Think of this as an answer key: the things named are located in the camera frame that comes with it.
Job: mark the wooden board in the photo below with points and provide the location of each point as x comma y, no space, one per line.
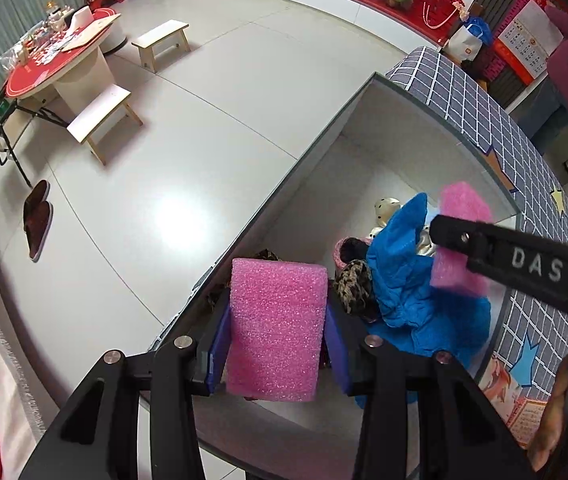
91,32

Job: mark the pink foam sponge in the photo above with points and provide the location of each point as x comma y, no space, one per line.
464,205
279,330

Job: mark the cream polka dot scrunchie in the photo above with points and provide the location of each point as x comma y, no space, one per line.
386,210

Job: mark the clutter of small table items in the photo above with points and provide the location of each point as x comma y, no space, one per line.
46,42

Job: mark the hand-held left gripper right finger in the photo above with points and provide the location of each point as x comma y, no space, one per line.
336,350

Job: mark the white paper roll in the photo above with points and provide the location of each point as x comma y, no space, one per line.
81,17

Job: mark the red gift bag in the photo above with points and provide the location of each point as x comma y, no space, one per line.
439,10

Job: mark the leopard print scrunchie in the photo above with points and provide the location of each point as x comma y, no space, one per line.
354,285

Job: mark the round red table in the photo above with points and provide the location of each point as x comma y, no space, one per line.
58,72

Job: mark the medium wooden stool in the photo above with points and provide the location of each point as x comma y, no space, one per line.
161,40

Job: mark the wall calendar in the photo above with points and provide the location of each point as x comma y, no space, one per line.
529,40

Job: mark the grey green curtain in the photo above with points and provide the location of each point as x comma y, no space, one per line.
13,10

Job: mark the large wooden stool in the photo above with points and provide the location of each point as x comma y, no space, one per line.
103,117

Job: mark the white shopping bag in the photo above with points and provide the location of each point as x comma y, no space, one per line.
469,42

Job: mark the grey checked mat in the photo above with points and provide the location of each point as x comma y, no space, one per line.
459,95

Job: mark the cartoon printed carton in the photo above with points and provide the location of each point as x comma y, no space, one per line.
509,395

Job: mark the blue cloth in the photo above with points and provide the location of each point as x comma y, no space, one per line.
404,280

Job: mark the person's right hand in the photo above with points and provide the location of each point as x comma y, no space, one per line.
551,410

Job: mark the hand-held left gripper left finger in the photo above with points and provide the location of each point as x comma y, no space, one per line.
216,355

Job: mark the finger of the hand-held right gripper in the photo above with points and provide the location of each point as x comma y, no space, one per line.
514,255

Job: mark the white storage box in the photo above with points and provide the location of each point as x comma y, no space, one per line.
364,160

